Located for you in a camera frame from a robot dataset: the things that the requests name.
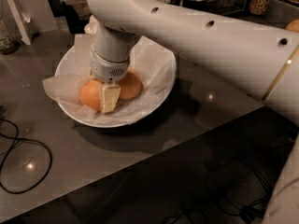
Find white board stand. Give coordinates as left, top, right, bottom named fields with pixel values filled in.
left=7, top=0, right=33, bottom=46

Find large white bowl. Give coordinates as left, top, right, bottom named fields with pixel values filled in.
left=54, top=35, right=178, bottom=129

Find orange fruit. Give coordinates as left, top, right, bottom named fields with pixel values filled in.
left=79, top=80, right=101, bottom=112
left=118, top=70, right=142, bottom=100
left=286, top=19, right=299, bottom=33

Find black floor cables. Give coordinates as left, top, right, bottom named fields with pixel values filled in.
left=160, top=159, right=275, bottom=224

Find black cable on table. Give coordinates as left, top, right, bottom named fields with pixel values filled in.
left=0, top=118, right=53, bottom=195

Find glass bottle at left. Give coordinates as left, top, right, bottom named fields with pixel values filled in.
left=0, top=19, right=18, bottom=55

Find white crumpled paper liner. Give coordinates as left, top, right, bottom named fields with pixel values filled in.
left=42, top=33, right=177, bottom=127

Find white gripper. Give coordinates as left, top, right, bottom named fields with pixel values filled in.
left=90, top=45, right=130, bottom=113

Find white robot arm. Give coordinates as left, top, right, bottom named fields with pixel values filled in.
left=88, top=0, right=299, bottom=125

